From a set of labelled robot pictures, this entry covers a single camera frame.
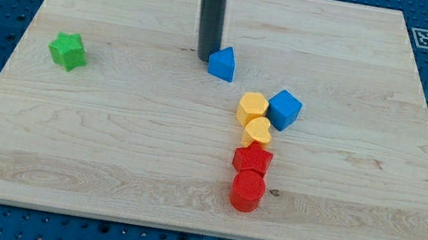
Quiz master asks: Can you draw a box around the red star block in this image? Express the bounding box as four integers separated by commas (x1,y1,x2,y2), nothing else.
232,141,274,177

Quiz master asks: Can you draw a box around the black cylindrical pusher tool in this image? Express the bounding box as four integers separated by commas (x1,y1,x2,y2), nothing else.
197,0,227,62

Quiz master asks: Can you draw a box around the yellow hexagon block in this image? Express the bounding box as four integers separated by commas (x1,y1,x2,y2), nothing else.
236,92,269,127

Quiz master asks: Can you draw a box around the blue cube block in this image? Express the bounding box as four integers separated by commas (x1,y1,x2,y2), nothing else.
266,90,303,132

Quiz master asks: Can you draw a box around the red cylinder block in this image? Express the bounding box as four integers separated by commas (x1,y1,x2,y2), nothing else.
229,169,265,213

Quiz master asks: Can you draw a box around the yellow heart block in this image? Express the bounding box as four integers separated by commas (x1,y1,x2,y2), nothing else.
242,117,272,148

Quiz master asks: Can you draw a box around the wooden board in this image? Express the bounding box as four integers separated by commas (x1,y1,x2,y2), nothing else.
0,0,428,240

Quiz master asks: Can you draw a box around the blue triangle block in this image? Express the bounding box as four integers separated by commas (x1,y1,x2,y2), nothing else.
207,47,236,82

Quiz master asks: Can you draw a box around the green star block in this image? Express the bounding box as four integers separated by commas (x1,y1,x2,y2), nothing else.
49,32,87,72

